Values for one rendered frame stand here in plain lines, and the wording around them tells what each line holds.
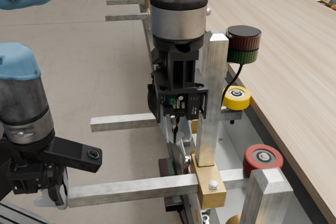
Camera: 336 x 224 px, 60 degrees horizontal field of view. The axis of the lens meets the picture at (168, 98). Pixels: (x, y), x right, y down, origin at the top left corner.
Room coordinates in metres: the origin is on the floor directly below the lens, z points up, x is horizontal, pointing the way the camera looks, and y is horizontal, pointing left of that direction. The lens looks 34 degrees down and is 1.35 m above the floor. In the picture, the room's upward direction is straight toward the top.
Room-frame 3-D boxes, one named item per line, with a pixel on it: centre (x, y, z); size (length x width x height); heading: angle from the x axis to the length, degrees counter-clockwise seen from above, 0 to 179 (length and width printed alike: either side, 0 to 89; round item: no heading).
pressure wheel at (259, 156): (0.45, -0.20, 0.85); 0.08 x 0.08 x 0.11
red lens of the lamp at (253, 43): (0.48, -0.13, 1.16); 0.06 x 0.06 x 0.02
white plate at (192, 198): (0.50, -0.05, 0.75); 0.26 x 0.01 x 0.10; 8
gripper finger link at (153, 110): (0.40, 0.01, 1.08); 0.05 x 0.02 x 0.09; 98
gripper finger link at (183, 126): (0.38, -0.03, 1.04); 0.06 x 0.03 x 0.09; 8
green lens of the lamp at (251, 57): (0.48, -0.13, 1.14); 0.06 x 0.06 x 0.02
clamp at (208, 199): (0.45, -0.09, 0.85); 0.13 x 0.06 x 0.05; 8
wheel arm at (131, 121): (0.67, 0.00, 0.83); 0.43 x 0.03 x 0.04; 98
